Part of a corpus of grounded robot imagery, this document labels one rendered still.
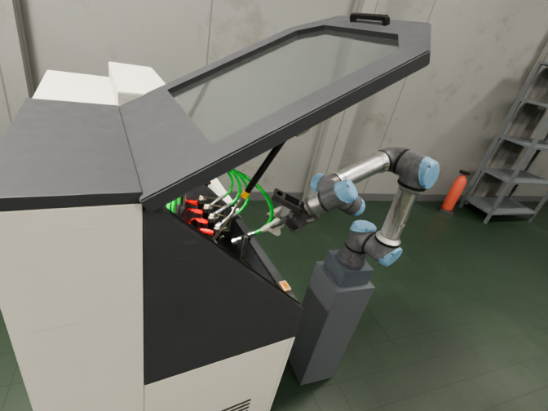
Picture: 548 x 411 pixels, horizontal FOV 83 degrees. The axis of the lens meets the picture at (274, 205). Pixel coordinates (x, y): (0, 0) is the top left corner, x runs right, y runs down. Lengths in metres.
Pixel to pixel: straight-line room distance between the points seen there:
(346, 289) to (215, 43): 2.52
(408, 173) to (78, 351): 1.24
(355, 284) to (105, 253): 1.26
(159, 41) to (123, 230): 2.63
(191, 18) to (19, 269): 2.76
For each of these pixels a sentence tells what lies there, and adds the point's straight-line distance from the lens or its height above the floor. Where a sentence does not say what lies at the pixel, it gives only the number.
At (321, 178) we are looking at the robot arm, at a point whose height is 1.42.
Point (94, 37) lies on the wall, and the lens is 3.28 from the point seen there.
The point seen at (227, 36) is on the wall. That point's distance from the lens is 3.32.
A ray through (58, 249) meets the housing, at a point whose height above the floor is 1.37.
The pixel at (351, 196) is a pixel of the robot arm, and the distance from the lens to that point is 0.99.
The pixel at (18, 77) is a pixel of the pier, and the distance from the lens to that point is 3.28.
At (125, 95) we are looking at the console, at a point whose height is 1.54.
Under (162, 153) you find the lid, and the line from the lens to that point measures 0.84.
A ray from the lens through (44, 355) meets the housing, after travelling 1.01.
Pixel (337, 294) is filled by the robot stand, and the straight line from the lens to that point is 1.65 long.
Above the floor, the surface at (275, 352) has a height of 0.73.
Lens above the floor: 1.84
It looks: 28 degrees down
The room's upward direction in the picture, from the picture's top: 13 degrees clockwise
